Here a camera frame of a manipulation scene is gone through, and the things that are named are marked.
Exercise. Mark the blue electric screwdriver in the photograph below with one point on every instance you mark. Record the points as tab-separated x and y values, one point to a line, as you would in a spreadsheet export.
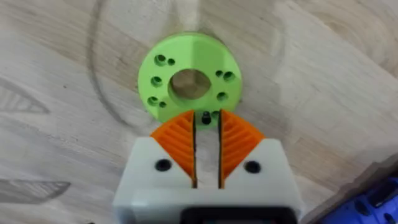
367	205

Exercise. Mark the green disc with holes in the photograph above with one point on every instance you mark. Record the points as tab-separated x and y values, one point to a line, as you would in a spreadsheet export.
189	56

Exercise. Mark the small black screw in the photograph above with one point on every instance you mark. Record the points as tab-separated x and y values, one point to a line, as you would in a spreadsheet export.
206	118

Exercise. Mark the right gripper white and orange right finger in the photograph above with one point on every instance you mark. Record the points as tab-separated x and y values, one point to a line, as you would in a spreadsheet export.
252	158

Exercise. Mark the right gripper white and orange left finger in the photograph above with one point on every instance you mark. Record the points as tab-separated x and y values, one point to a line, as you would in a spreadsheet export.
169	155

